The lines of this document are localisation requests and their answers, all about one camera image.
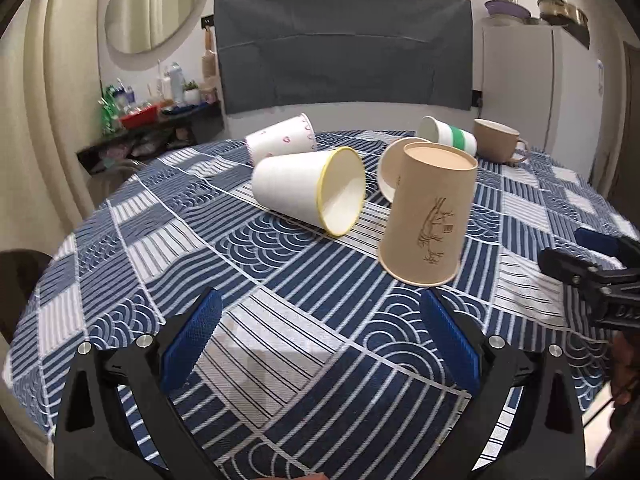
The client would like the brown paper cup white inside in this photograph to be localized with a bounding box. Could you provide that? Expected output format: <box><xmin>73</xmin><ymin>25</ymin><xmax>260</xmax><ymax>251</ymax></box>
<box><xmin>377</xmin><ymin>137</ymin><xmax>431</xmax><ymax>204</ymax></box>

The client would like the beige curtain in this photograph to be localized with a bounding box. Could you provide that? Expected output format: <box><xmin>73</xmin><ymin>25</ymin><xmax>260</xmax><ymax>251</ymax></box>
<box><xmin>0</xmin><ymin>0</ymin><xmax>117</xmax><ymax>261</ymax></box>

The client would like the blue patterned tablecloth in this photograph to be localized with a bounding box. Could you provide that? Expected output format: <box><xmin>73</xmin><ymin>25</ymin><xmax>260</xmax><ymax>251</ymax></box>
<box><xmin>2</xmin><ymin>130</ymin><xmax>640</xmax><ymax>472</ymax></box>

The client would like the green foil packet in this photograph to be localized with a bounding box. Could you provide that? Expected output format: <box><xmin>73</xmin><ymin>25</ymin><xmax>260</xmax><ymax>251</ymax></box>
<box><xmin>99</xmin><ymin>85</ymin><xmax>122</xmax><ymax>134</ymax></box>

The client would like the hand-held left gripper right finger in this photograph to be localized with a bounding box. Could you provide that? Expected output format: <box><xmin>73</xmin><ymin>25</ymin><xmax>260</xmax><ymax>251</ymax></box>
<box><xmin>420</xmin><ymin>289</ymin><xmax>587</xmax><ymax>480</ymax></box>

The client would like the white pink-printed paper cup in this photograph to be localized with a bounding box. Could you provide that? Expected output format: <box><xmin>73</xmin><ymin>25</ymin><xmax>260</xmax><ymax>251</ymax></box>
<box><xmin>245</xmin><ymin>113</ymin><xmax>317</xmax><ymax>167</ymax></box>

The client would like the purple bowl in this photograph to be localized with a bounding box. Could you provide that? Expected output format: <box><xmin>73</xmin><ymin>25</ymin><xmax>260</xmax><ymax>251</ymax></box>
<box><xmin>484</xmin><ymin>0</ymin><xmax>532</xmax><ymax>19</ymax></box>

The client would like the black wall shelf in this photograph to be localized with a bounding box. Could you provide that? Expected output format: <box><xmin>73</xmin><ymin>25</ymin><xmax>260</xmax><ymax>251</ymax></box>
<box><xmin>76</xmin><ymin>101</ymin><xmax>223</xmax><ymax>176</ymax></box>

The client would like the brown paper cup with drawing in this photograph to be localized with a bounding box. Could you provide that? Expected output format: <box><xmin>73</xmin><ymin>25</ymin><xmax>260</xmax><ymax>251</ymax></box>
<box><xmin>378</xmin><ymin>142</ymin><xmax>478</xmax><ymax>287</ymax></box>

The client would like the white cup with green band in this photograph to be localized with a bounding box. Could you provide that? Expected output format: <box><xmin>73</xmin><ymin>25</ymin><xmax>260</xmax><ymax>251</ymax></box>
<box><xmin>417</xmin><ymin>116</ymin><xmax>479</xmax><ymax>156</ymax></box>

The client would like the white refrigerator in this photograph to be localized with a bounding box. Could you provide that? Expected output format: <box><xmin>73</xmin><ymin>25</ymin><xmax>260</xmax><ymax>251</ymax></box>
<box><xmin>481</xmin><ymin>24</ymin><xmax>607</xmax><ymax>186</ymax></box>

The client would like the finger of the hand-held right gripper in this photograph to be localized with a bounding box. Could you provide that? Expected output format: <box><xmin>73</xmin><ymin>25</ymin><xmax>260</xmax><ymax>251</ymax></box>
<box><xmin>574</xmin><ymin>227</ymin><xmax>640</xmax><ymax>262</ymax></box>
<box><xmin>537</xmin><ymin>247</ymin><xmax>617</xmax><ymax>292</ymax></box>

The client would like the person's right hand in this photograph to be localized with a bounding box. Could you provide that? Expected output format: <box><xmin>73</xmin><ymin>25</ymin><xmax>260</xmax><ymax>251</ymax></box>
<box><xmin>609</xmin><ymin>332</ymin><xmax>640</xmax><ymax>408</ymax></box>

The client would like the oval wall mirror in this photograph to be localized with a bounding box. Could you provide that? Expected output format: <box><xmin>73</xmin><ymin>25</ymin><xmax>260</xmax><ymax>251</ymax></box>
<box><xmin>104</xmin><ymin>0</ymin><xmax>209</xmax><ymax>55</ymax></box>

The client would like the beige ceramic mug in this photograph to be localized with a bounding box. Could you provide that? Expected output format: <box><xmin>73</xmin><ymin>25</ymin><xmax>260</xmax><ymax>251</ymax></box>
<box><xmin>473</xmin><ymin>119</ymin><xmax>530</xmax><ymax>164</ymax></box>

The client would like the hanging wooden utensil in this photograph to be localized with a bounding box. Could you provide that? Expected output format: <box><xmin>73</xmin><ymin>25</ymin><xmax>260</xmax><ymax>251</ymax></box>
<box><xmin>202</xmin><ymin>27</ymin><xmax>219</xmax><ymax>92</ymax></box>

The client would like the dark brown chair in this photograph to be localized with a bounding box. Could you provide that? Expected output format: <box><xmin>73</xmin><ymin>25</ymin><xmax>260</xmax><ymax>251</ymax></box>
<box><xmin>0</xmin><ymin>249</ymin><xmax>54</xmax><ymax>346</ymax></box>

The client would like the grey cloth-covered television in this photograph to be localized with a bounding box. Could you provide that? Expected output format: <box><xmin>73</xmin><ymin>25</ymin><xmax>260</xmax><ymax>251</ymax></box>
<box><xmin>213</xmin><ymin>0</ymin><xmax>474</xmax><ymax>117</ymax></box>

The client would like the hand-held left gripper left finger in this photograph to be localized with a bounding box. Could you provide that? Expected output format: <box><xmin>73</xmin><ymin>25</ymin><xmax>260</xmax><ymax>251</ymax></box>
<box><xmin>54</xmin><ymin>287</ymin><xmax>223</xmax><ymax>480</ymax></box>

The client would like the metal cooking pot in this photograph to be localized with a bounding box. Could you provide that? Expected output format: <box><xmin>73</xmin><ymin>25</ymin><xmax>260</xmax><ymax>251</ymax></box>
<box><xmin>537</xmin><ymin>0</ymin><xmax>590</xmax><ymax>27</ymax></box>

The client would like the red plastic basket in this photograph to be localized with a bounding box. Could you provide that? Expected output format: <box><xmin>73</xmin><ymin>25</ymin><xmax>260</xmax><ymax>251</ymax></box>
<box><xmin>120</xmin><ymin>105</ymin><xmax>164</xmax><ymax>130</ymax></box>

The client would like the white yellow-rimmed paper cup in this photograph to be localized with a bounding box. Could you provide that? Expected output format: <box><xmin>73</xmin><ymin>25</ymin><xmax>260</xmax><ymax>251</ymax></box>
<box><xmin>251</xmin><ymin>146</ymin><xmax>367</xmax><ymax>238</ymax></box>

